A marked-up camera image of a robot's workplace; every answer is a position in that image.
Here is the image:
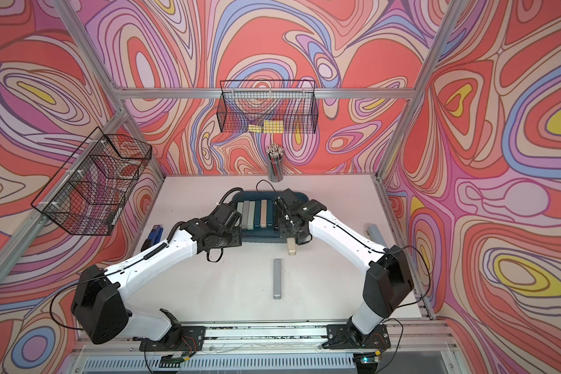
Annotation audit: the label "teal plastic storage box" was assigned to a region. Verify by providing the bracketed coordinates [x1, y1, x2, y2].
[231, 191, 285, 243]

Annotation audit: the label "grey block at right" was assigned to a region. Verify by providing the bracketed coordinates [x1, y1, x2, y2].
[366, 224, 386, 247]

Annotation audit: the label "tan bar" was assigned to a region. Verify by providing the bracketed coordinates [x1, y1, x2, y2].
[286, 238, 297, 256]

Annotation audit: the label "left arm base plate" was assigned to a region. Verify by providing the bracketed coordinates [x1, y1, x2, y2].
[140, 326, 206, 353]

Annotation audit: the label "grey bar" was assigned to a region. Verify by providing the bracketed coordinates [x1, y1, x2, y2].
[241, 201, 250, 230]
[273, 259, 282, 300]

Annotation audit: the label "clear cup of pencils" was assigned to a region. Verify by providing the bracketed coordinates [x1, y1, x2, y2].
[266, 143, 285, 182]

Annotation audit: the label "black wire basket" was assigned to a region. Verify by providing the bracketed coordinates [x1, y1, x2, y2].
[31, 128, 153, 236]
[217, 79, 319, 134]

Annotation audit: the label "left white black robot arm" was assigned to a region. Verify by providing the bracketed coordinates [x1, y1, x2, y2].
[71, 187, 243, 352]

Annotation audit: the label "beige bar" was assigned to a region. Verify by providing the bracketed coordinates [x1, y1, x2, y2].
[260, 199, 268, 228]

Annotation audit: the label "left black wire basket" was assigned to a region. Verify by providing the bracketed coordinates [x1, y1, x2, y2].
[31, 128, 153, 236]

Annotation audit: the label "yellow sticky notes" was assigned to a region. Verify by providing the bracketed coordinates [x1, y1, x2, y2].
[248, 119, 285, 134]

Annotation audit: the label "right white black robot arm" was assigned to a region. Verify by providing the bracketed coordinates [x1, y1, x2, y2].
[273, 189, 417, 350]

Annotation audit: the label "back black wire basket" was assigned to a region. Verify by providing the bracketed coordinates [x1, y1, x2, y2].
[217, 79, 319, 134]

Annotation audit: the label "dark teal bar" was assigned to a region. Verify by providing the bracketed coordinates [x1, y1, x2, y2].
[253, 199, 262, 229]

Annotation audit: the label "light green bar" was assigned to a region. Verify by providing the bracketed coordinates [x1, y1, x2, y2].
[247, 200, 256, 231]

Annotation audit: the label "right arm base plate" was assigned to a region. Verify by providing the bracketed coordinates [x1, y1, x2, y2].
[321, 324, 391, 352]

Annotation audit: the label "black bar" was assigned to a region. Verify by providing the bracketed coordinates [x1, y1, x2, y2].
[273, 206, 282, 232]

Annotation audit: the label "aluminium front rail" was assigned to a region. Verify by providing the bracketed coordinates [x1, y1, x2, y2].
[64, 319, 470, 373]

